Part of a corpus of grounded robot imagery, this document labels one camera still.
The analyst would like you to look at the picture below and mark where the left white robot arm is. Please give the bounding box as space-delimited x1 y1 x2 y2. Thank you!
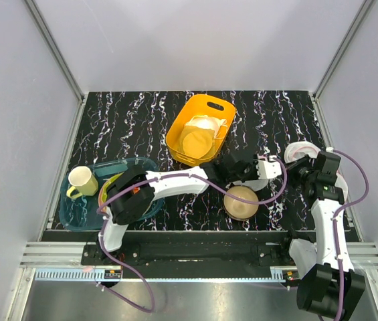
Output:
95 154 288 265

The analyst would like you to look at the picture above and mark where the flat pink-rimmed mesh bag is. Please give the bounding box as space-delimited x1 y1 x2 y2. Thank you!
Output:
335 172 349 205

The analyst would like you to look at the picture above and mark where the pale yellow mug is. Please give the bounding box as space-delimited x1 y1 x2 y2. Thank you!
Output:
66 166 99 199

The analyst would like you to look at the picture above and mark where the white mesh laundry bag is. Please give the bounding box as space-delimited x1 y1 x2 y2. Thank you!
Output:
232 179 269 192

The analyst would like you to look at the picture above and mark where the teal transparent tray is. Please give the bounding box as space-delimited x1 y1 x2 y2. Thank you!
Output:
59 157 159 231

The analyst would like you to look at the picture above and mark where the beige bra in basket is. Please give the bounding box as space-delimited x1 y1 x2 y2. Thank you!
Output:
179 115 227 159

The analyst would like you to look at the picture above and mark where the yellow-green dotted plate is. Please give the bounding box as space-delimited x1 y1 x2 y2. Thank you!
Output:
101 173 122 191

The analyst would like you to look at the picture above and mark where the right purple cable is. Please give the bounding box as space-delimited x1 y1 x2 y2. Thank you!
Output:
252 148 369 320

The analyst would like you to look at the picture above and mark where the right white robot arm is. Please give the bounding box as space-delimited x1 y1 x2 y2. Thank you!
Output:
278 147 365 320

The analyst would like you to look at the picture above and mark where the pink plate under green plate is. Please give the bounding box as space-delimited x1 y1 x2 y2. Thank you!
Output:
98 188 107 207

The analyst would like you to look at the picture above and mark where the purple cable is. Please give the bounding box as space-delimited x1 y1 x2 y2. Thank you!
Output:
96 156 289 312
252 148 369 320

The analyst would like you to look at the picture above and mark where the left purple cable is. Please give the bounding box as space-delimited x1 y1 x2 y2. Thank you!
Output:
96 156 289 312

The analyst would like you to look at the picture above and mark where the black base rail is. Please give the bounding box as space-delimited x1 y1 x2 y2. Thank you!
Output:
80 230 296 268

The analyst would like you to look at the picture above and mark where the yellow plastic basket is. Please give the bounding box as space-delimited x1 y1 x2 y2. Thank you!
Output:
166 94 236 167

